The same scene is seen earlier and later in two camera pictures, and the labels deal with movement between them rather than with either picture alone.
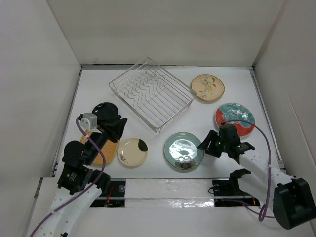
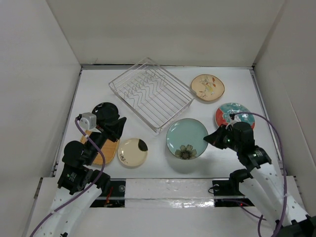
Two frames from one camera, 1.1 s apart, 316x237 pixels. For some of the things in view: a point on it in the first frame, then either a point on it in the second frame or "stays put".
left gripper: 114,130 stays put
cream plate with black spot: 132,151 stays put
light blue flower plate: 181,153 -> 185,138
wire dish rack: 157,95 stays put
